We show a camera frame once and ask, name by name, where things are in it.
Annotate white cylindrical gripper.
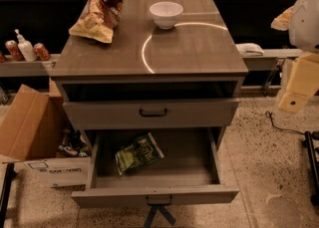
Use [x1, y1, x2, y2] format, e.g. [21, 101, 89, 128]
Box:
[271, 6, 319, 114]

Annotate green jalapeno chip bag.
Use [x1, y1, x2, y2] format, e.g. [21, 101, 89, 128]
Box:
[115, 132, 164, 175]

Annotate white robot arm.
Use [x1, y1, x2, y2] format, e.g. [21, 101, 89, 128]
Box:
[271, 0, 319, 114]

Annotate grey drawer cabinet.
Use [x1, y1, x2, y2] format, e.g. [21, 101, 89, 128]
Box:
[51, 0, 248, 141]

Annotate closed grey upper drawer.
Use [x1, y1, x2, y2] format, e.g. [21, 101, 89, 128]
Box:
[63, 99, 238, 129]

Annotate open grey middle drawer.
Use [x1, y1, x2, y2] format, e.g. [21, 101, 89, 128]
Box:
[72, 127, 238, 208]

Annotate brown yellow chip bag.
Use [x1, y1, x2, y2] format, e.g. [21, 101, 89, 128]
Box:
[69, 0, 124, 44]

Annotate folded white cloth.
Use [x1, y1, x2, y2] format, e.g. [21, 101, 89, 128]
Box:
[236, 43, 264, 57]

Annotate black stand right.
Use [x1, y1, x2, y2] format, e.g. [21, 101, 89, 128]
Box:
[304, 131, 319, 206]

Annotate black stand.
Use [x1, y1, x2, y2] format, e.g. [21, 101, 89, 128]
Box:
[0, 163, 16, 228]
[304, 131, 319, 206]

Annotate white bowl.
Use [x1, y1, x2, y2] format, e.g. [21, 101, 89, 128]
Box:
[150, 1, 183, 29]

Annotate red soda can right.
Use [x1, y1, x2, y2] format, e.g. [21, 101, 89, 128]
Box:
[34, 43, 51, 61]

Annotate red soda can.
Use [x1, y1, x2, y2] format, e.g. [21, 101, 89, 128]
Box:
[5, 40, 23, 61]
[34, 43, 51, 61]

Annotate white printed cardboard box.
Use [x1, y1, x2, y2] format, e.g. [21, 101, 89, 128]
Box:
[25, 157, 90, 187]

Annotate white pump bottle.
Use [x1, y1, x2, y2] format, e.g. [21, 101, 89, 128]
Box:
[15, 29, 37, 62]

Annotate brown cardboard box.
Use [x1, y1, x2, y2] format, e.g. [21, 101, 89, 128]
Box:
[0, 84, 68, 160]

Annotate red soda can left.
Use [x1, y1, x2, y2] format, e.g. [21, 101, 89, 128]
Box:
[5, 40, 23, 61]

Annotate grey low shelf left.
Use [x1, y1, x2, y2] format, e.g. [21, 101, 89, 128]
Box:
[0, 54, 60, 78]

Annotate black stand left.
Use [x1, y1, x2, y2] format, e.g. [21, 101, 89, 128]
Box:
[0, 163, 16, 228]

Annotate black floor cable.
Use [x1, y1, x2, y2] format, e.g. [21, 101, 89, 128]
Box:
[264, 110, 306, 136]

